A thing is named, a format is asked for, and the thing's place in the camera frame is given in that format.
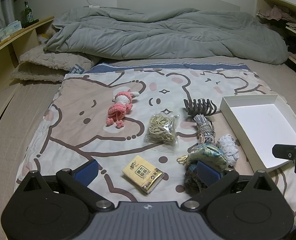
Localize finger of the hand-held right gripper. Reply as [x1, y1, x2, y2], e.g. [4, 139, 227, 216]
[272, 144, 296, 161]

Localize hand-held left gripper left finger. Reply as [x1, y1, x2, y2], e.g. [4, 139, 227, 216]
[20, 158, 115, 212]

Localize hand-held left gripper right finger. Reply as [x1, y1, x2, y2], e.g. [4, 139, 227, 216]
[181, 161, 279, 212]

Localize dark knitted scrunchie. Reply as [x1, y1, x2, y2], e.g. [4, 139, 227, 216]
[183, 164, 208, 195]

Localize blue floral embroidered pouch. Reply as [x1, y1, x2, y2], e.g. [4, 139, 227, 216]
[178, 142, 228, 173]

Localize white cardboard box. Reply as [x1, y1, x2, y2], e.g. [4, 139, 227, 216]
[219, 94, 296, 173]

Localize white lace scrunchie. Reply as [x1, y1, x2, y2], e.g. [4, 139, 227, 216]
[216, 135, 239, 167]

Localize silver twisted rope scrunchie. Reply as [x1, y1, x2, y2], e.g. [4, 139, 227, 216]
[193, 114, 217, 144]

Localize yellow tissue pack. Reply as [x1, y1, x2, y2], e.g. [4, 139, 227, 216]
[122, 155, 165, 194]

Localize clear bag of hair ties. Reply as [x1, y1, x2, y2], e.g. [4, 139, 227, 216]
[144, 112, 180, 151]

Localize dark hair claw clip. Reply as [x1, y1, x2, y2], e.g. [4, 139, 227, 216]
[183, 98, 217, 117]

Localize pink crochet doll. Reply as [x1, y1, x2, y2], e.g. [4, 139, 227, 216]
[106, 89, 141, 130]

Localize bear printed blanket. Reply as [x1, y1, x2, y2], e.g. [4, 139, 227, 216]
[14, 61, 296, 222]

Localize beige fluffy blanket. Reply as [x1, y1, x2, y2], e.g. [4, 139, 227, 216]
[10, 26, 101, 83]

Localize crumpled pink clothes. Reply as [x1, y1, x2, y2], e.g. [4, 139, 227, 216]
[259, 6, 296, 23]

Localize cream wardrobe shelf unit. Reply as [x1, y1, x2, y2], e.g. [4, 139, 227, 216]
[256, 0, 296, 80]

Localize light wooden bedside shelf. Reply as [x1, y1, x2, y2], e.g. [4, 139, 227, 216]
[0, 16, 55, 135]

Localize grey duvet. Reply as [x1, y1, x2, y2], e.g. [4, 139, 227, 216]
[43, 7, 290, 66]

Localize pale tissue box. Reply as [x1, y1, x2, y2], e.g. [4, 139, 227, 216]
[0, 20, 22, 41]

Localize green glass bottle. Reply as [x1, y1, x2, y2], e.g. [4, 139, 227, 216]
[23, 0, 35, 27]

